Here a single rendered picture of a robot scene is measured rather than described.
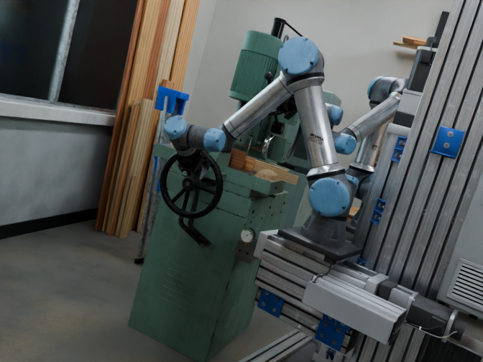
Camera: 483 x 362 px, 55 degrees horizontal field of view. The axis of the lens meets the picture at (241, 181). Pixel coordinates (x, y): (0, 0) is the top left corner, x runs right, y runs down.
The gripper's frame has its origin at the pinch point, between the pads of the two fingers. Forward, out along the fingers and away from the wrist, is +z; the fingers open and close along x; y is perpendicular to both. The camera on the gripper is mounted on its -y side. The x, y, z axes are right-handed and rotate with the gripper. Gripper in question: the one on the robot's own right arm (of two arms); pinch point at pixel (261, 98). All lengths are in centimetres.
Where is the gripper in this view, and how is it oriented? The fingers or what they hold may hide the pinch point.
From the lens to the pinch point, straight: 202.7
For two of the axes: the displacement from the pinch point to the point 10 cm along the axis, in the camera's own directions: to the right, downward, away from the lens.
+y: -1.9, -4.3, -8.8
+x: -4.3, 8.4, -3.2
